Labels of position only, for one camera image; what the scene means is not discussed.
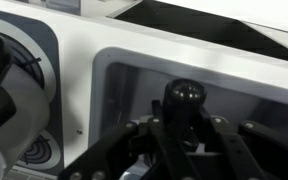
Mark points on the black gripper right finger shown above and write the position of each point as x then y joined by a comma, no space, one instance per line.
268,146

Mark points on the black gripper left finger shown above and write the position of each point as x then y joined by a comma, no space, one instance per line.
107,159

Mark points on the grey toy sink basin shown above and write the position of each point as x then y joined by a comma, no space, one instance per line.
188,117

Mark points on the white toy kitchen unit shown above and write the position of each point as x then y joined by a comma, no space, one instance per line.
46,67

